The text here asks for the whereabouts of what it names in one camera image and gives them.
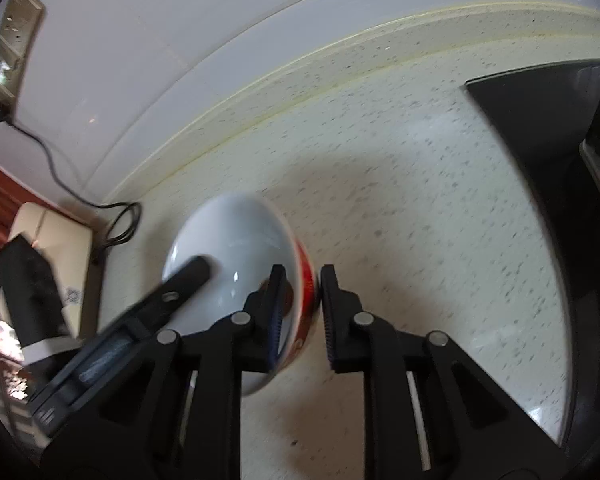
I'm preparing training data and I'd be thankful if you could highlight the cream rice cooker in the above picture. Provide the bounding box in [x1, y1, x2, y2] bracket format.
[0, 201, 103, 341]

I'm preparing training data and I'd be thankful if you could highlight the black power cable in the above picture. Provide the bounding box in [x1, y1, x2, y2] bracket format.
[0, 102, 141, 266]

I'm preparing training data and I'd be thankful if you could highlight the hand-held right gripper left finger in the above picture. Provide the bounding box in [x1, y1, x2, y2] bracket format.
[40, 263, 288, 480]

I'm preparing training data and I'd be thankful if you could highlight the red-brown wooden cabinet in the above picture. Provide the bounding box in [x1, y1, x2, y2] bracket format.
[0, 152, 51, 261]

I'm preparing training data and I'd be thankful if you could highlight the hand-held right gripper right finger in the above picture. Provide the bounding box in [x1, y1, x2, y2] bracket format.
[320, 264, 571, 480]

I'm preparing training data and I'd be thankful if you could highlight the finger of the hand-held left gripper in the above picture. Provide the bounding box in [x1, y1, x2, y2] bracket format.
[130, 255, 212, 340]

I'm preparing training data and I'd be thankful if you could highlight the white bowl with red band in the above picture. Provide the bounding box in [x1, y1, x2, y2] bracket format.
[161, 192, 323, 397]

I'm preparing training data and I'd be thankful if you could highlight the black glass gas stove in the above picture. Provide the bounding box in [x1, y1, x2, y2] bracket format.
[465, 59, 600, 461]

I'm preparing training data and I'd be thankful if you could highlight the beige wall socket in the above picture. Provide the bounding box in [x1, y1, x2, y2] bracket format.
[0, 0, 46, 111]

